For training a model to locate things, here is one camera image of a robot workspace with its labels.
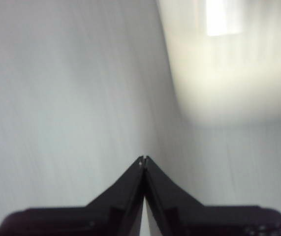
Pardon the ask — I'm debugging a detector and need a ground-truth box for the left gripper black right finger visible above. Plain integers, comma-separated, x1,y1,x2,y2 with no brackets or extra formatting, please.
144,155,281,236

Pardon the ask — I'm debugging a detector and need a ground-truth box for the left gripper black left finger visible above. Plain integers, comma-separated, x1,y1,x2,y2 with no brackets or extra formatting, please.
0,155,145,236

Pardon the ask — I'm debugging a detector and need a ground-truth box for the cream two-slot toaster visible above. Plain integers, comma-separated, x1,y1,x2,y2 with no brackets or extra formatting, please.
155,0,281,126

